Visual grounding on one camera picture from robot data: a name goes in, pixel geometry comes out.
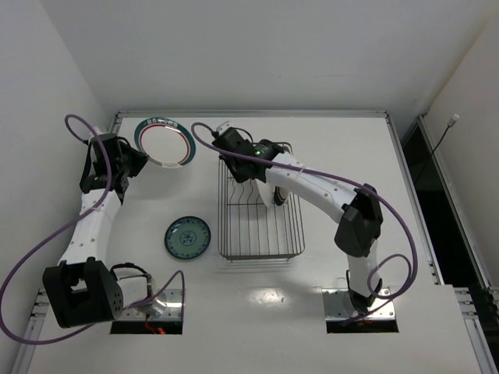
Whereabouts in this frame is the white plate with flower motif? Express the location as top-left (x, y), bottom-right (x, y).
top-left (256, 180), bottom-right (275, 207)

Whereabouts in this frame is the green red rimmed plate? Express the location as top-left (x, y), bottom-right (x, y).
top-left (133, 117), bottom-right (196, 169)
top-left (274, 187), bottom-right (289, 206)

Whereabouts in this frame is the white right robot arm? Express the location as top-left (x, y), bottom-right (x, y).
top-left (212, 122), bottom-right (383, 314)

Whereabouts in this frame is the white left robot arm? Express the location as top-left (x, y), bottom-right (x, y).
top-left (42, 133), bottom-right (152, 328)

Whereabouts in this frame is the blue patterned small plate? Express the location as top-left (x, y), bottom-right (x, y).
top-left (164, 216), bottom-right (211, 261)

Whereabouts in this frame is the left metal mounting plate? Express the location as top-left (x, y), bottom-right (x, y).
top-left (128, 289), bottom-right (185, 323)

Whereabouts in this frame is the metal mounting plate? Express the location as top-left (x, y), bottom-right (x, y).
top-left (128, 289), bottom-right (185, 323)
top-left (322, 288), bottom-right (396, 322)

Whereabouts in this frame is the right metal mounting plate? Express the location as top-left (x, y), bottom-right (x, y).
top-left (322, 288), bottom-right (396, 322)

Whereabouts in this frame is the metal wire dish rack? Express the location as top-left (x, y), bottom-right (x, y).
top-left (218, 161), bottom-right (305, 261)

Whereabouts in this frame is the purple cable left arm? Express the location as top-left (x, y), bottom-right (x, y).
top-left (0, 114), bottom-right (186, 346)

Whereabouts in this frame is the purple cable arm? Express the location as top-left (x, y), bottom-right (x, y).
top-left (190, 122), bottom-right (419, 326)
top-left (0, 114), bottom-right (186, 346)

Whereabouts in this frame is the black cable left base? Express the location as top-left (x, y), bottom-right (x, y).
top-left (108, 263), bottom-right (157, 301)

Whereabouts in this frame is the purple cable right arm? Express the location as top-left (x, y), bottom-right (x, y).
top-left (190, 122), bottom-right (419, 326)

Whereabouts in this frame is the black hanging usb cable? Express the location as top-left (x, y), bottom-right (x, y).
top-left (412, 113), bottom-right (461, 184)

